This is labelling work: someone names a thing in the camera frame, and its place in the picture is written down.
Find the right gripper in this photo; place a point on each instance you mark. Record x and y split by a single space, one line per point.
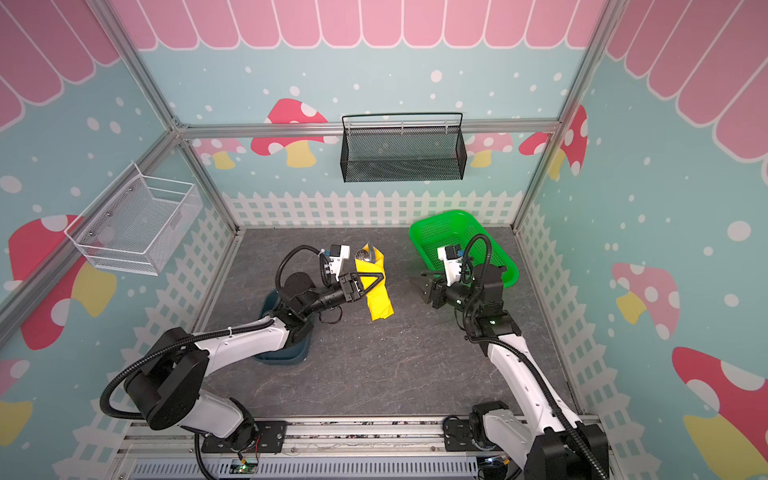
435 289

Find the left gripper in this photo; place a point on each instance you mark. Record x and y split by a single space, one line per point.
354 291

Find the yellow paper napkin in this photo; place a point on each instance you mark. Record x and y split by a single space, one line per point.
370 259

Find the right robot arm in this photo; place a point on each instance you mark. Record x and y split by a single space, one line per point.
550 441

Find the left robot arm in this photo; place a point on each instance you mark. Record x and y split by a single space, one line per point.
164 388

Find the dark teal plastic tray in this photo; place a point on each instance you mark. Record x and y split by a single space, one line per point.
286 352

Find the black wire mesh basket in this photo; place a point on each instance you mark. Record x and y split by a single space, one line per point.
404 147

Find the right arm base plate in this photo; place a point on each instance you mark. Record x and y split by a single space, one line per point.
458 436

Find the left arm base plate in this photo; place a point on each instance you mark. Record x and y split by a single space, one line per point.
264 437

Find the white wire mesh basket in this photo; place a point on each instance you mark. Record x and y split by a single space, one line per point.
137 225

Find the white vented cable duct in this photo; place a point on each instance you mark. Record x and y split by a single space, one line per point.
347 468

